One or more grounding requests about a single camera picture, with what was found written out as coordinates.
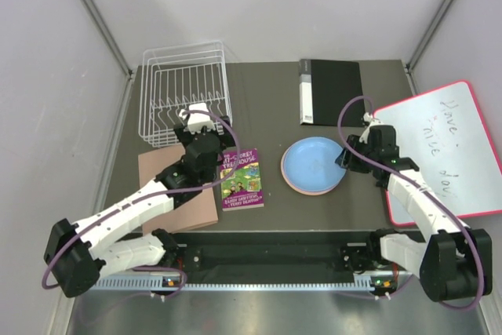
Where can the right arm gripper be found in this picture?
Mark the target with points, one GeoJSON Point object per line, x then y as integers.
{"type": "Point", "coordinates": [348, 158]}

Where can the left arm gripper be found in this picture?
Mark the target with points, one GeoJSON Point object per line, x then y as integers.
{"type": "Point", "coordinates": [227, 139]}

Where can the blue plate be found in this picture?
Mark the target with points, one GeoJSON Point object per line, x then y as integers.
{"type": "Point", "coordinates": [315, 155]}

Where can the pink plate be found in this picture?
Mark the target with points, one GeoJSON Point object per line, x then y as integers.
{"type": "Point", "coordinates": [312, 184]}

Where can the purple plate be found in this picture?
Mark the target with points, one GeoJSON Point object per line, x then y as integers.
{"type": "Point", "coordinates": [297, 189]}

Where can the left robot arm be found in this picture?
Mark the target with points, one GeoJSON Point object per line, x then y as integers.
{"type": "Point", "coordinates": [79, 254]}

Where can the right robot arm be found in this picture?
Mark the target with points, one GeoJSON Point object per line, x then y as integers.
{"type": "Point", "coordinates": [453, 262]}

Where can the purple treehouse book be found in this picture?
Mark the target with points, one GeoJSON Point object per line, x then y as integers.
{"type": "Point", "coordinates": [243, 188]}

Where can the pink notebook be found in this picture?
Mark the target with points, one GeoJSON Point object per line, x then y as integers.
{"type": "Point", "coordinates": [198, 213]}

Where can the black document folder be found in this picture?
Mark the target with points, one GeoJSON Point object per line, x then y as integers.
{"type": "Point", "coordinates": [325, 87]}

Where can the pink framed whiteboard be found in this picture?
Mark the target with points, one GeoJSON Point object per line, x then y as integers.
{"type": "Point", "coordinates": [444, 133]}

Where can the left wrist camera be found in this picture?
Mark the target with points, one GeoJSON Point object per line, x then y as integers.
{"type": "Point", "coordinates": [196, 118]}

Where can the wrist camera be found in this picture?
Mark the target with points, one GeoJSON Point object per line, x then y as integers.
{"type": "Point", "coordinates": [369, 120]}
{"type": "Point", "coordinates": [196, 118]}

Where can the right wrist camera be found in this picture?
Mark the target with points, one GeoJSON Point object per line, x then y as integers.
{"type": "Point", "coordinates": [369, 120]}

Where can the white wire dish rack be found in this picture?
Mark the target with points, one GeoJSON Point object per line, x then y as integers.
{"type": "Point", "coordinates": [174, 78]}

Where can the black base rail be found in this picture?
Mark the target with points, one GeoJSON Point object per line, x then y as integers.
{"type": "Point", "coordinates": [270, 256]}

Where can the slotted cable duct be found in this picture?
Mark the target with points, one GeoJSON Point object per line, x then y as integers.
{"type": "Point", "coordinates": [164, 282]}

